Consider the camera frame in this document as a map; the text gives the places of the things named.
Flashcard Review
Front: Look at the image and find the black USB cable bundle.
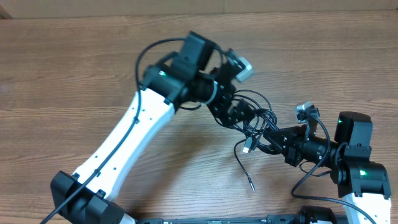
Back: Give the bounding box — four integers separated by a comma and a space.
231, 89, 282, 156

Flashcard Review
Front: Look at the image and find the thin black cable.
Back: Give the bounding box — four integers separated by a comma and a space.
233, 139, 256, 193

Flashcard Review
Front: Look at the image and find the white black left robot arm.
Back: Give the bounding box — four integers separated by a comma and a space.
50, 32, 254, 223

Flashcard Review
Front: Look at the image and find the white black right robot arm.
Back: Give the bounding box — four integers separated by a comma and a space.
263, 109, 392, 223

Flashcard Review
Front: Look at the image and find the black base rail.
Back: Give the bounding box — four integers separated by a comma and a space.
133, 205, 352, 224

